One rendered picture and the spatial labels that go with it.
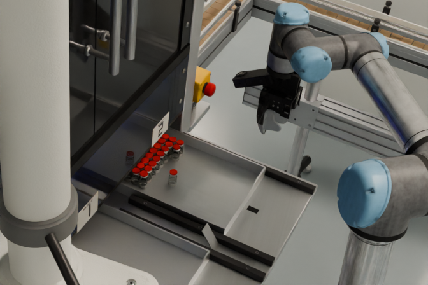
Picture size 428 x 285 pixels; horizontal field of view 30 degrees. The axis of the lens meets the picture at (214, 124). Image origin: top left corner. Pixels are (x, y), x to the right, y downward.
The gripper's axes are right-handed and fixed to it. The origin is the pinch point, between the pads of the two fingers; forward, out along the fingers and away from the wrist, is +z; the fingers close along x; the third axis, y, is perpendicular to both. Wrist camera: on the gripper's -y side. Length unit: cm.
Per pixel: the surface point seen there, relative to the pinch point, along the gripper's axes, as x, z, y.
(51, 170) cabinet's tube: -100, -70, 10
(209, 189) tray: -5.9, 21.2, -9.1
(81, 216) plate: -43, 7, -24
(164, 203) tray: -19.4, 18.2, -15.3
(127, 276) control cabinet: -91, -48, 15
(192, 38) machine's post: 7.4, -13.0, -24.6
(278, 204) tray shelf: -0.9, 21.5, 8.5
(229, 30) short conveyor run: 62, 19, -36
